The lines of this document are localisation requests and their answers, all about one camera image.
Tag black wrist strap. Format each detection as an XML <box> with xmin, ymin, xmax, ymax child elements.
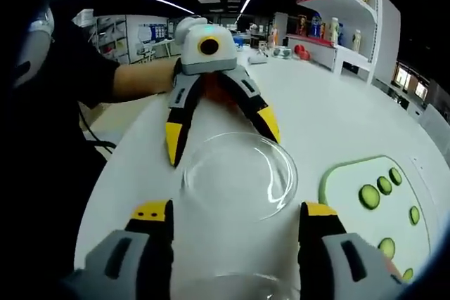
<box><xmin>171</xmin><ymin>59</ymin><xmax>184</xmax><ymax>87</ymax></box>

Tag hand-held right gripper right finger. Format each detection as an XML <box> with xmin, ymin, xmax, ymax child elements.
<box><xmin>297</xmin><ymin>201</ymin><xmax>406</xmax><ymax>300</ymax></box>

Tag white storage rack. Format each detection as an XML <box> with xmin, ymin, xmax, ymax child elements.
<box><xmin>94</xmin><ymin>15</ymin><xmax>129</xmax><ymax>65</ymax></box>

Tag clear glass petri dish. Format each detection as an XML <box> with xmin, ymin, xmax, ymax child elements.
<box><xmin>181</xmin><ymin>131</ymin><xmax>299</xmax><ymax>222</ymax></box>

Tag black cable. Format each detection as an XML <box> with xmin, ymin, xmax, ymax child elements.
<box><xmin>77</xmin><ymin>101</ymin><xmax>117</xmax><ymax>155</ymax></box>

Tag orange drink bottle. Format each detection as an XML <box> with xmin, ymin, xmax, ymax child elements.
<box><xmin>269</xmin><ymin>25</ymin><xmax>280</xmax><ymax>50</ymax></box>

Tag operator in black clothes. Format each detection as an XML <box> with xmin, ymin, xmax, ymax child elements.
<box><xmin>0</xmin><ymin>15</ymin><xmax>122</xmax><ymax>300</ymax></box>

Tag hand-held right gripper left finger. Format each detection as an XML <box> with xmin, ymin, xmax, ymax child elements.
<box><xmin>68</xmin><ymin>200</ymin><xmax>176</xmax><ymax>300</ymax></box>

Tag group of cucumber slices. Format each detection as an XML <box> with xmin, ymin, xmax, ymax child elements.
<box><xmin>358</xmin><ymin>167</ymin><xmax>421</xmax><ymax>283</ymax></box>

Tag blue box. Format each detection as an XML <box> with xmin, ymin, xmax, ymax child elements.
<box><xmin>231</xmin><ymin>34</ymin><xmax>248</xmax><ymax>50</ymax></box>

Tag white shelf unit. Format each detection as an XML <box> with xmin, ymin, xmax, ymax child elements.
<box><xmin>286</xmin><ymin>0</ymin><xmax>401</xmax><ymax>85</ymax></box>

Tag white worn chest device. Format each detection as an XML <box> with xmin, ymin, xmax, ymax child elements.
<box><xmin>13</xmin><ymin>4</ymin><xmax>56</xmax><ymax>89</ymax></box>

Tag white green-edged cutting board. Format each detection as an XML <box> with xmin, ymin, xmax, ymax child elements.
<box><xmin>318</xmin><ymin>155</ymin><xmax>434</xmax><ymax>284</ymax></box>

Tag row of drink bottles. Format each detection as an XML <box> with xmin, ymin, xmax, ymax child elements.
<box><xmin>297</xmin><ymin>13</ymin><xmax>363</xmax><ymax>52</ymax></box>

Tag person's left hand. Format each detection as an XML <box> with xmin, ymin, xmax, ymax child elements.
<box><xmin>200</xmin><ymin>72</ymin><xmax>243</xmax><ymax>110</ymax></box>

